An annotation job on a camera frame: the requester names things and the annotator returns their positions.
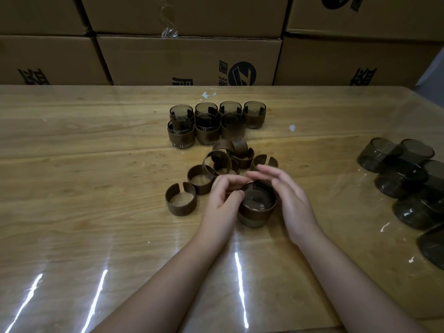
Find person's right hand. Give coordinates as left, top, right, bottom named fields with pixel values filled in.
left=246, top=164, right=325, bottom=247

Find person's left hand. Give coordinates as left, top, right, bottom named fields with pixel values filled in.
left=197, top=174, right=250, bottom=253

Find pile of brown sleeve rings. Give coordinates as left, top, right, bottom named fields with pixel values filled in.
left=187, top=137, right=256, bottom=196

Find cluster of smoky glass cups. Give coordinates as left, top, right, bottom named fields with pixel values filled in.
left=356, top=137, right=444, bottom=271

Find person's right forearm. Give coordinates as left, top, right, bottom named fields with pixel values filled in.
left=298, top=232, right=427, bottom=333

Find person's left forearm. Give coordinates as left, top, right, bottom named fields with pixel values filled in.
left=92, top=235, right=236, bottom=333

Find stack of brown cardboard boxes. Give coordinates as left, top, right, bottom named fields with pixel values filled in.
left=0, top=0, right=444, bottom=87

